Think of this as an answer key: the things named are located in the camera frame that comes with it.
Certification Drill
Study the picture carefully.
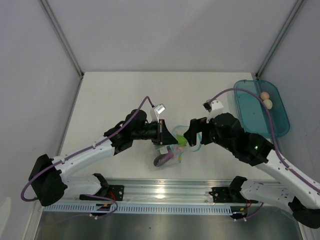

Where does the aluminium rail beam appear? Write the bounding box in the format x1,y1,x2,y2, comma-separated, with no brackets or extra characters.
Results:
59,177,283,206

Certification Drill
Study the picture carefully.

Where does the pink peach toy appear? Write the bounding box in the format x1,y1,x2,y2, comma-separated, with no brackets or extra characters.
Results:
260,91,270,101

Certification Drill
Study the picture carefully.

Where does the teal plastic bin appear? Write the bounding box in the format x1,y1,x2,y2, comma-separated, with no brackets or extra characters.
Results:
234,80,290,139

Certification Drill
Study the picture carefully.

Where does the left aluminium frame post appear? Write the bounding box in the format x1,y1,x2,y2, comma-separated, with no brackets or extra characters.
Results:
38,0,85,79

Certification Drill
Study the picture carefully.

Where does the white slotted cable duct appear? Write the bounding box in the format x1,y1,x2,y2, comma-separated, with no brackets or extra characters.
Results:
44,202,233,216

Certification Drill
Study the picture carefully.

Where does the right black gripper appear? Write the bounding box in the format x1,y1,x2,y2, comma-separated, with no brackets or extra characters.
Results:
183,117,235,153

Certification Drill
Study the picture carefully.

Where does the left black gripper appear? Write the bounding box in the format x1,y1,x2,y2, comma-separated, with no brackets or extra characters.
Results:
131,119,178,146

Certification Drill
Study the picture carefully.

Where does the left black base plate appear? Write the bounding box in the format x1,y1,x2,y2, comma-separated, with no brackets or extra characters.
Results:
93,185,125,201

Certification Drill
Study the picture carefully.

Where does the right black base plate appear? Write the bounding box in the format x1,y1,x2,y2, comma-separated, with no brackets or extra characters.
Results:
208,186,258,204

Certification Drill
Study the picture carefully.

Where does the green cucumber toy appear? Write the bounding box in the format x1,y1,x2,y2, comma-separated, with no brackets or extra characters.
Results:
175,134,188,146

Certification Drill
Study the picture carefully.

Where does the purple cable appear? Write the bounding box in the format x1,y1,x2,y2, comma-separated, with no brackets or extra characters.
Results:
20,96,155,223
204,88,320,222

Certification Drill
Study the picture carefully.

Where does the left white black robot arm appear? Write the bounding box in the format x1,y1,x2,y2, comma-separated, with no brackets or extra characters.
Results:
28,109,178,207

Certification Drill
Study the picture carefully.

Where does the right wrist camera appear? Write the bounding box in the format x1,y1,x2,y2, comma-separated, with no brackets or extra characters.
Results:
203,100,224,124

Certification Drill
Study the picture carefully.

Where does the clear zip top bag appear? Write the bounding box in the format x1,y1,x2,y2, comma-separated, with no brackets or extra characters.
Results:
153,125,202,170

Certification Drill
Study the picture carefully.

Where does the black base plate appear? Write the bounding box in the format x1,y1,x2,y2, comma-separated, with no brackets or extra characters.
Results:
208,186,258,204
93,185,125,201

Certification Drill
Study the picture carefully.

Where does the aluminium frame post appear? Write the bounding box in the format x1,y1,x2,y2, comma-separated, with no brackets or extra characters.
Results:
254,0,307,80
38,0,85,79

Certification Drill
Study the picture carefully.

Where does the purple eggplant toy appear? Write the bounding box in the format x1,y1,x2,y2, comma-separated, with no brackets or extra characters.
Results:
153,150,174,167

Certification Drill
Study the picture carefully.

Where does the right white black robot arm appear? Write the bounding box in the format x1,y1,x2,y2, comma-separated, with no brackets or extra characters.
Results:
183,113,320,229

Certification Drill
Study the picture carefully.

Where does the right aluminium frame post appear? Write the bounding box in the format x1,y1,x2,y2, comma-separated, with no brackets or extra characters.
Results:
254,0,307,80

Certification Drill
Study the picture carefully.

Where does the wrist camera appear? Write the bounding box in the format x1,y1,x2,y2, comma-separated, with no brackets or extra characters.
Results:
203,100,224,124
150,103,166,122

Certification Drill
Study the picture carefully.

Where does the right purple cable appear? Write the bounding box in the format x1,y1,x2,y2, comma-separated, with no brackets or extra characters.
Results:
204,88,320,222

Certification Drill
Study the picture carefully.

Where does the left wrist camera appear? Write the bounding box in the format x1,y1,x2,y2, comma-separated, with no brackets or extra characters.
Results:
150,103,166,122

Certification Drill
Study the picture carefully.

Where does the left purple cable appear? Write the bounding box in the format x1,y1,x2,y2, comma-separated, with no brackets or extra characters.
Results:
20,96,155,223

